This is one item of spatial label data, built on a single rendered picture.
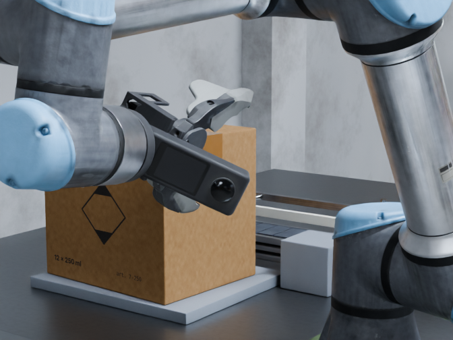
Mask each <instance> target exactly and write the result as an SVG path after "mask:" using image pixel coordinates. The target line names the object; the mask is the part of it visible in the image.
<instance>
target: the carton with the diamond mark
mask: <svg viewBox="0 0 453 340"><path fill-rule="evenodd" d="M206 131H207V139H206V143H205V145H204V147H203V149H202V150H205V151H207V152H209V153H211V154H213V155H215V156H218V157H220V158H222V159H224V160H226V161H228V162H230V163H232V164H234V165H236V166H238V167H241V168H243V169H245V170H247V171H248V172H249V176H250V182H249V184H248V186H247V188H246V190H245V192H244V193H243V195H242V197H241V199H240V201H239V203H238V205H237V207H236V209H235V211H234V213H233V214H232V215H230V216H226V215H224V214H222V213H221V212H218V211H216V210H214V209H212V208H209V207H207V206H205V205H203V204H200V203H199V202H198V204H200V207H199V208H198V209H197V210H195V211H193V212H188V213H177V212H175V211H172V210H169V209H167V208H166V207H164V206H163V205H161V204H160V203H158V202H157V201H156V200H155V198H154V197H153V194H152V191H153V187H152V186H151V185H150V184H149V183H148V182H147V180H146V181H143V180H142V179H140V178H138V179H136V180H134V181H130V182H125V183H120V184H116V185H107V186H89V187H84V188H81V187H80V188H61V189H59V190H55V191H51V192H44V198H45V219H46V241H47V273H50V274H53V275H57V276H60V277H65V278H68V279H72V280H74V281H79V282H82V283H87V284H89V285H94V286H97V287H101V288H104V289H108V290H111V291H116V292H119V293H123V294H126V295H130V296H133V297H136V298H141V299H143V300H148V301H151V302H156V303H158V304H162V305H167V304H170V303H173V302H176V301H179V300H182V299H185V298H188V297H191V296H193V295H196V294H199V293H202V292H205V291H208V290H211V289H214V288H217V287H220V286H223V285H226V284H228V283H232V282H234V281H238V280H240V279H244V278H246V277H250V276H252V275H255V185H256V129H255V128H254V127H241V126H235V125H223V126H222V127H221V128H220V129H219V130H218V131H217V132H213V131H212V130H210V129H206Z"/></svg>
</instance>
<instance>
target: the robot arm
mask: <svg viewBox="0 0 453 340"><path fill-rule="evenodd" d="M451 3H452V0H0V63H1V64H6V65H13V66H18V74H17V83H16V91H15V98H14V100H13V101H9V102H6V103H4V104H2V105H1V106H0V181H1V182H2V183H4V184H5V185H7V186H9V187H12V188H14V189H17V190H40V191H44V192H51V191H55V190H59V189H61V188H80V187H81V188H84V187H89V186H107V185H116V184H120V183H125V182H130V181H134V180H136V179H138V178H140V179H142V180H143V181H146V180H147V182H148V183H149V184H150V185H151V186H152V187H153V191H152V194H153V197H154V198H155V200H156V201H157V202H158V203H160V204H161V205H163V206H164V207H166V208H167V209H169V210H172V211H175V212H177V213H190V212H193V211H195V210H197V209H198V208H199V207H200V204H203V205H205V206H207V207H209V208H212V209H214V210H216V211H218V212H220V213H222V214H224V215H226V216H230V215H232V214H233V213H234V211H235V209H236V207H237V205H238V203H239V201H240V199H241V197H242V195H243V193H244V192H245V190H246V188H247V186H248V184H249V182H250V176H249V172H248V171H247V170H245V169H243V168H241V167H238V166H236V165H234V164H232V163H230V162H228V161H226V160H224V159H222V158H220V157H218V156H215V155H213V154H211V153H209V152H207V151H205V150H202V149H203V147H204V145H205V143H206V139H207V131H206V129H210V130H212V131H213V132H217V131H218V130H219V129H220V128H221V127H222V126H223V125H224V124H225V123H226V122H227V121H228V120H229V119H230V118H231V117H233V116H236V115H238V114H239V113H240V112H241V111H242V110H243V109H244V108H249V107H250V105H251V101H252V98H253V91H252V90H250V89H247V88H238V89H234V90H229V89H226V88H223V87H221V86H218V85H215V84H213V83H210V82H207V81H205V80H195V81H193V82H192V83H191V84H190V85H189V89H190V91H191V93H192V95H193V96H194V98H195V100H194V102H192V103H191V104H190V105H189V106H188V107H187V110H186V113H187V118H183V119H178V118H176V117H175V116H173V115H171V114H170V113H168V112H167V111H165V110H164V109H162V108H160V107H159V106H158V105H162V106H169V104H170V103H168V102H166V101H165V100H163V99H162V98H160V97H159V96H157V95H155V94H154V93H145V92H130V91H127V94H126V95H125V98H124V100H123V102H122V104H121V105H120V106H117V105H104V104H103V100H104V99H103V98H104V87H105V82H106V76H107V66H108V61H109V51H110V45H111V40H113V39H117V38H123V37H126V36H132V35H136V34H142V33H145V32H151V31H155V30H161V29H165V28H171V27H174V26H180V25H184V24H190V23H194V22H200V21H203V20H209V19H213V18H219V17H222V16H228V15H232V14H233V15H234V16H236V17H238V18H240V19H242V20H252V19H256V18H262V17H286V18H303V19H309V20H319V21H329V22H335V24H336V27H337V30H338V34H339V37H340V41H341V44H342V47H343V49H344V51H345V52H346V53H347V54H349V55H351V56H353V57H356V58H357V59H360V61H361V65H362V68H363V72H364V75H365V79H366V82H367V86H368V89H369V93H370V97H371V101H372V103H373V108H374V111H375V115H376V117H377V122H378V125H379V127H380V131H381V135H382V139H383V141H384V146H385V149H386V153H387V155H388V160H389V163H390V167H391V170H392V174H393V177H394V181H395V184H396V189H397V191H398V195H399V198H400V202H374V203H366V204H356V205H352V206H348V207H346V208H343V209H342V210H340V211H339V212H338V213H337V215H336V218H335V225H334V235H333V236H332V239H333V240H334V244H333V261H332V294H331V308H330V312H329V315H328V317H327V319H326V323H325V325H324V327H323V330H322V333H321V335H320V338H319V340H421V339H420V336H419V332H418V328H417V324H416V321H415V317H414V310H418V311H420V312H424V313H426V314H430V315H432V316H436V317H438V318H442V319H444V320H448V321H450V322H452V323H453V116H452V112H451V108H450V103H449V100H448V95H447V92H446V87H445V84H444V78H443V75H442V70H441V67H440V62H439V59H438V56H437V50H436V47H435V42H434V38H435V37H436V35H437V34H438V32H439V31H440V30H441V28H442V26H443V24H444V19H443V16H444V15H445V14H446V12H447V11H448V9H449V7H450V5H451ZM143 96H146V97H150V98H152V99H154V100H155V101H149V100H147V99H146V98H144V97H143ZM132 99H133V100H135V101H137V102H133V101H130V100H132ZM198 202H199V203H200V204H198Z"/></svg>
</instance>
